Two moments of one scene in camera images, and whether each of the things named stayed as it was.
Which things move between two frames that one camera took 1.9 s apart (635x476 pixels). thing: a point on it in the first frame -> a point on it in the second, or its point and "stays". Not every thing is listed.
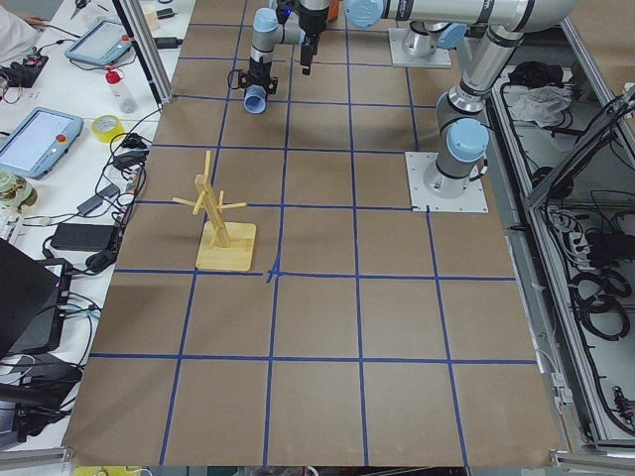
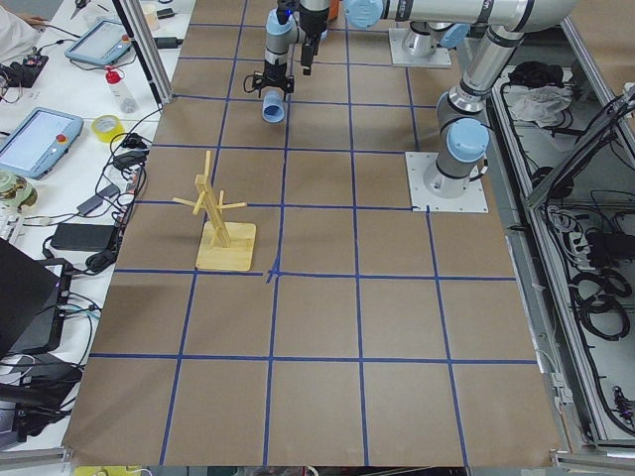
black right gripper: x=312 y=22 stays
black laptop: x=33 y=300 stays
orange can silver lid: x=333 y=8 stays
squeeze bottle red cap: x=124 y=97 stays
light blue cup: x=255 y=97 -> x=273 y=107
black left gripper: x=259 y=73 -> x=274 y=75
